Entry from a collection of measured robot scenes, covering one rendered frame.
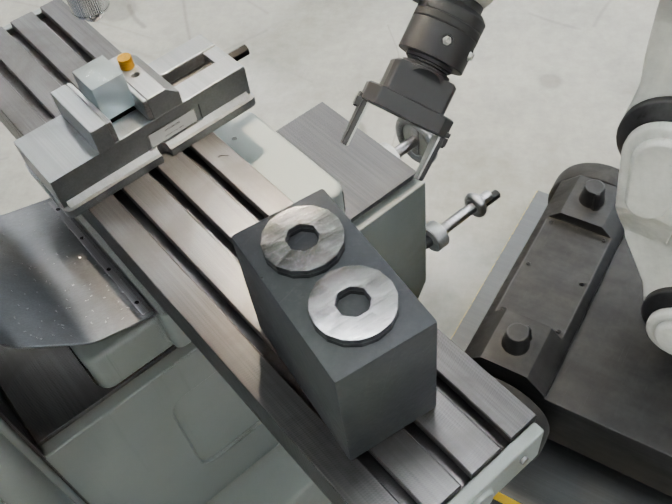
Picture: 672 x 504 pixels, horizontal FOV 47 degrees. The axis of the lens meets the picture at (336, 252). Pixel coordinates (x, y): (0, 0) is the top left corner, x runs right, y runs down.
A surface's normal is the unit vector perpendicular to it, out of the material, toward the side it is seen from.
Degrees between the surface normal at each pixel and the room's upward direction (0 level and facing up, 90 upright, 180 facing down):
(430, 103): 50
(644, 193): 90
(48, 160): 0
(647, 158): 90
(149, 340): 90
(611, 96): 0
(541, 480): 0
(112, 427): 90
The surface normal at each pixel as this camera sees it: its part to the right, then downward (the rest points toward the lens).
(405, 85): 0.11, 0.20
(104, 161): 0.65, 0.56
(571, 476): -0.10, -0.61
